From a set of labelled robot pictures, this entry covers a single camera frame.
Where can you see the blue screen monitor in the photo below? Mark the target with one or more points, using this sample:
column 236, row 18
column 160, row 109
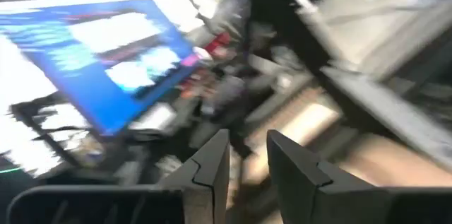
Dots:
column 99, row 65

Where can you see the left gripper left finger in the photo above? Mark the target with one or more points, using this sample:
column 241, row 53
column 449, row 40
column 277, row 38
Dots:
column 208, row 178

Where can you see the person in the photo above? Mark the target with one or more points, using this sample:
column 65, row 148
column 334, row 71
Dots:
column 226, row 12

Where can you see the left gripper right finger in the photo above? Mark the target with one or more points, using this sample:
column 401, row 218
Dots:
column 303, row 181

